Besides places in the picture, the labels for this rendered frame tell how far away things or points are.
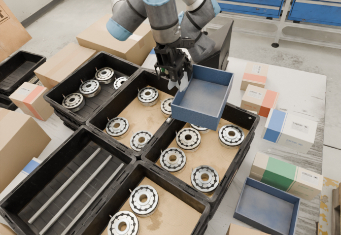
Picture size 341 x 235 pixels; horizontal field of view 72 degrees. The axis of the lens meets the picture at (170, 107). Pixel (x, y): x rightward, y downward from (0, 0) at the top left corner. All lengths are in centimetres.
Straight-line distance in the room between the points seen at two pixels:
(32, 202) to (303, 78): 145
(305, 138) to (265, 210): 35
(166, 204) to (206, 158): 24
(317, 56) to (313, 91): 150
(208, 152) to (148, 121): 31
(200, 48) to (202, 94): 45
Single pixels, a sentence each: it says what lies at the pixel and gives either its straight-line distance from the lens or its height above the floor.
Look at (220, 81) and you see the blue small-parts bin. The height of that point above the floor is 109.
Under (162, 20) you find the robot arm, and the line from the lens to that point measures 60.
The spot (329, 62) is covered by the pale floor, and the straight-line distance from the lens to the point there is 294.
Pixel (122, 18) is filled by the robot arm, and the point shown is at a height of 136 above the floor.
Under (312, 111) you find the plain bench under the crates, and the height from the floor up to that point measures 70.
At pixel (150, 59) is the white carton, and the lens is 147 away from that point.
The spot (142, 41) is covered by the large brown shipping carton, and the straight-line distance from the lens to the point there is 148.
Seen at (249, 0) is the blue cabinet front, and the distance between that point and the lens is 277.
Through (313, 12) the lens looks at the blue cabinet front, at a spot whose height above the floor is 42.
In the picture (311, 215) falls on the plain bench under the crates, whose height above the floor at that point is 70.
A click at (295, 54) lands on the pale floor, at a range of 291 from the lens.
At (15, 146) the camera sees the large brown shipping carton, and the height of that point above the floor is 85.
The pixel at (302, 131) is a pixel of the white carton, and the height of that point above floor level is 79.
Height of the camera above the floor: 169
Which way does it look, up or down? 50 degrees down
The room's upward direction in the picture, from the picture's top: 8 degrees counter-clockwise
